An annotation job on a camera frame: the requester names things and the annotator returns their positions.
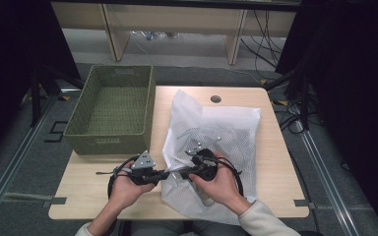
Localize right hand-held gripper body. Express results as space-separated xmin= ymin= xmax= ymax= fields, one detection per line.
xmin=185 ymin=136 xmax=222 ymax=181

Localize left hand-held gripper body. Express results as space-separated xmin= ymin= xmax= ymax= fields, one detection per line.
xmin=129 ymin=150 xmax=162 ymax=187

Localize white mesh laundry bag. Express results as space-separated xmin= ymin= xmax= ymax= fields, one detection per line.
xmin=160 ymin=89 xmax=263 ymax=227

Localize green woven basket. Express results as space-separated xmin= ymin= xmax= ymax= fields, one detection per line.
xmin=63 ymin=64 xmax=157 ymax=156

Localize person's left hand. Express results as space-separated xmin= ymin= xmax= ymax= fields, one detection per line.
xmin=107 ymin=161 xmax=157 ymax=211

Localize person's right hand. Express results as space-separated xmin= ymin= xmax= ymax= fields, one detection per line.
xmin=188 ymin=151 xmax=252 ymax=216

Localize person's legs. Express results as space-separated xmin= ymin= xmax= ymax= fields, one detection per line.
xmin=129 ymin=219 xmax=249 ymax=236

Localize grey floor tape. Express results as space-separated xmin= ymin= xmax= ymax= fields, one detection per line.
xmin=41 ymin=196 xmax=68 ymax=208

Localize black metal stand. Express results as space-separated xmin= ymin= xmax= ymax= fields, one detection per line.
xmin=29 ymin=63 xmax=84 ymax=128
xmin=264 ymin=63 xmax=312 ymax=132

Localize clear plastic bag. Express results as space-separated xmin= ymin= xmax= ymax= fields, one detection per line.
xmin=132 ymin=30 xmax=180 ymax=41

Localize beige wooden desk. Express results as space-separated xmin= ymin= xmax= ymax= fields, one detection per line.
xmin=49 ymin=1 xmax=298 ymax=66

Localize dark curtain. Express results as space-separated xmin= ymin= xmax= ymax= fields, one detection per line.
xmin=275 ymin=0 xmax=378 ymax=236
xmin=0 ymin=0 xmax=82 ymax=170

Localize left hand-held gripper cable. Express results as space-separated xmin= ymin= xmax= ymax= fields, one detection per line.
xmin=106 ymin=154 xmax=141 ymax=200

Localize hand-held gripper cable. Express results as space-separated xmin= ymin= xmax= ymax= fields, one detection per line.
xmin=106 ymin=154 xmax=141 ymax=200
xmin=216 ymin=156 xmax=246 ymax=199

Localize right hand-held gripper cable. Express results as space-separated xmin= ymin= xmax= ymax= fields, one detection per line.
xmin=216 ymin=156 xmax=246 ymax=199

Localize black cables beside stand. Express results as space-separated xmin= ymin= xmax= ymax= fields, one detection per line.
xmin=274 ymin=97 xmax=311 ymax=135

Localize metal floor rail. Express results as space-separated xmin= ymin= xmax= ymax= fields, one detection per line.
xmin=294 ymin=121 xmax=363 ymax=236
xmin=0 ymin=92 xmax=65 ymax=225

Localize black cables under desk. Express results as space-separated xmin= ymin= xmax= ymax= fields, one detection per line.
xmin=240 ymin=9 xmax=288 ymax=71

